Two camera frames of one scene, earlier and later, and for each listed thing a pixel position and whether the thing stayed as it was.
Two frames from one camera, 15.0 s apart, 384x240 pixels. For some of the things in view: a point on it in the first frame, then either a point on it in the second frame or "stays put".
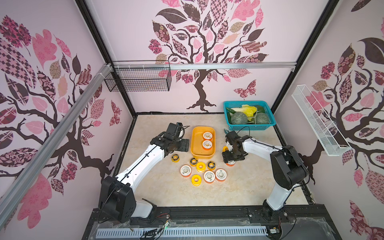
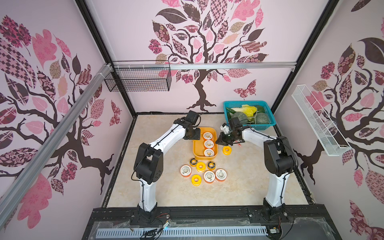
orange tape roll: [207, 135] stays put
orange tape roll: [231, 163] → [209, 152]
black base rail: [301, 222] stays put
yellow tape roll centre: [200, 167] stays put
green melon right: [262, 118] stays put
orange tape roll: [207, 145] stays put
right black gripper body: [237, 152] → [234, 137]
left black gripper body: [179, 145] → [193, 134]
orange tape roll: [209, 176] stays put
